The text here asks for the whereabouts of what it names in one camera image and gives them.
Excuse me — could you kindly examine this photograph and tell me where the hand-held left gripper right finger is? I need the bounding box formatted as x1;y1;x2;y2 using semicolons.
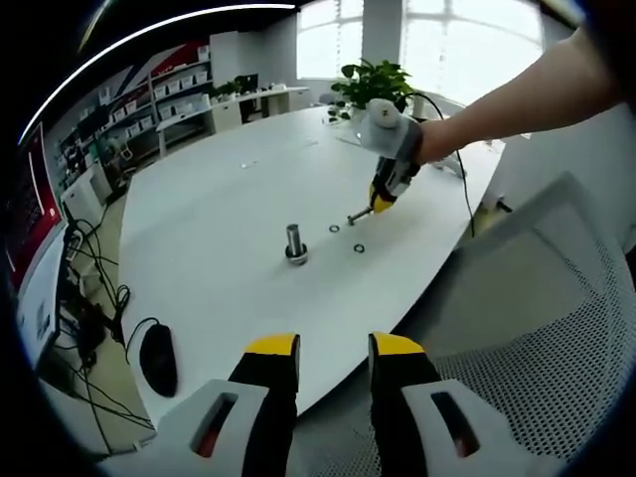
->
368;331;548;477

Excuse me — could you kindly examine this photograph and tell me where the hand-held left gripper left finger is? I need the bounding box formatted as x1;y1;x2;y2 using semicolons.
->
163;332;302;477

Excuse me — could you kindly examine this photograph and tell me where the large threaded stud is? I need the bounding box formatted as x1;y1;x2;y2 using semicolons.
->
284;223;310;267

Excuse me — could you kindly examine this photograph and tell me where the green potted plant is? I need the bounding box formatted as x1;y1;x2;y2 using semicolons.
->
330;58;416;111

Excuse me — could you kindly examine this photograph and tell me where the black computer mouse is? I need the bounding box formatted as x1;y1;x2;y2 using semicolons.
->
138;325;179;398

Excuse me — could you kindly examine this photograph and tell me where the white mesh office chair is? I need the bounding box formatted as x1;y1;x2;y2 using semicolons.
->
397;171;636;477

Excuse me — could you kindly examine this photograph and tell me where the long white counter desk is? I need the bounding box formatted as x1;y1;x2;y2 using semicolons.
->
156;84;310;145

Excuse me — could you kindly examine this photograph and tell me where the shelf of white storage bins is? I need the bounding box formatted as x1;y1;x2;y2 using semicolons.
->
54;42;213;150

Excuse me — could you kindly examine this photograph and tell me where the white standing desk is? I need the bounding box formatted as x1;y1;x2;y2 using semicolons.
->
14;228;71;370

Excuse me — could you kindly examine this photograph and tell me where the low white cabinet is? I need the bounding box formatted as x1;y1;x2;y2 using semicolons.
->
62;161;113;215

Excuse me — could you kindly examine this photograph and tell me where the computer monitor with red screen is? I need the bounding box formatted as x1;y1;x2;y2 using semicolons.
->
4;121;69;299

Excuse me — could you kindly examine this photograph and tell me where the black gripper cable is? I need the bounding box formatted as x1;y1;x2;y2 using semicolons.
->
409;90;477;238

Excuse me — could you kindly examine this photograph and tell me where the black mouse cable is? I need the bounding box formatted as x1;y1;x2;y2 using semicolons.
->
123;317;165;360

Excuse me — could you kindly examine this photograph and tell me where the bundle of black cables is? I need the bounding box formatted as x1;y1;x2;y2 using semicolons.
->
59;218;156;448

